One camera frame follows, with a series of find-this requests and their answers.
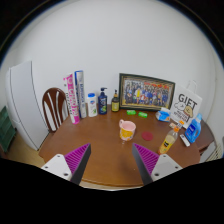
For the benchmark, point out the blue detergent bottle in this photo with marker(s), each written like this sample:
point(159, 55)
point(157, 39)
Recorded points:
point(193, 130)

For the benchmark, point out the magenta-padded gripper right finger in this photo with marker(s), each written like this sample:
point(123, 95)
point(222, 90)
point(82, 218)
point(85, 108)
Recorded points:
point(146, 160)

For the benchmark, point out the green plastic crate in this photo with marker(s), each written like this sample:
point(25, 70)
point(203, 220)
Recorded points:
point(6, 130)

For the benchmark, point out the flat round red coaster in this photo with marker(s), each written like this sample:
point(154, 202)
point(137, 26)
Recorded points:
point(147, 136)

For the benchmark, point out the brown wooden chair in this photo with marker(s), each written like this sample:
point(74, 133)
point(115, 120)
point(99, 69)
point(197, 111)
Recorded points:
point(54, 95)

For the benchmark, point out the white remote control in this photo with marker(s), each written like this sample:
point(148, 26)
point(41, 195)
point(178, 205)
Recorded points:
point(185, 140)

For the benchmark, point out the dark blue pump bottle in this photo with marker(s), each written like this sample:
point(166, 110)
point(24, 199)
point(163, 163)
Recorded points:
point(102, 104)

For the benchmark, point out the colourful puzzle cube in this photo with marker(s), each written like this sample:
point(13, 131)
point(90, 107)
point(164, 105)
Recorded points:
point(181, 122)

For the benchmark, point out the pink yellow flowered mug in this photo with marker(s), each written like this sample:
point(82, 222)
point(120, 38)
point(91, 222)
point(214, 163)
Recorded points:
point(127, 130)

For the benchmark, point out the framed group photo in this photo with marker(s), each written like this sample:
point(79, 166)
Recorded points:
point(146, 92)

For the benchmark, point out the tall pink printed box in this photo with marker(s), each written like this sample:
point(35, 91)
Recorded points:
point(72, 100)

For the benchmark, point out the amber pump bottle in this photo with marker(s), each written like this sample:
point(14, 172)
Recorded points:
point(115, 104)

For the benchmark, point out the white printed paper bag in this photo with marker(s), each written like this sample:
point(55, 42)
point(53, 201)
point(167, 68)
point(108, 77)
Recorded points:
point(186, 106)

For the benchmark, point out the white shampoo bottle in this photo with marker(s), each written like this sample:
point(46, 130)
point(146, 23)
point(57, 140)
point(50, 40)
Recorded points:
point(92, 106)

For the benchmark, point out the patterned snack packet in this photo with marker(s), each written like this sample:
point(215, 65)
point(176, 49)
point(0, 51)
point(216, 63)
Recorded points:
point(172, 125)

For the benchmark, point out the blue tissue pack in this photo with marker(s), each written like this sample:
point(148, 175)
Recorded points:
point(163, 115)

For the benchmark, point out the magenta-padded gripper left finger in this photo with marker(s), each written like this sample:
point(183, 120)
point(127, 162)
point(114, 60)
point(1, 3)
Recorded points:
point(77, 159)

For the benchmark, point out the orange-capped juice bottle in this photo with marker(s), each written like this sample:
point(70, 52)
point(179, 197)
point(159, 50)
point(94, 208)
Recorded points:
point(167, 142)

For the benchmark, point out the tall white printed box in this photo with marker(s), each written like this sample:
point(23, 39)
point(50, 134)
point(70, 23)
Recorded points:
point(81, 95)

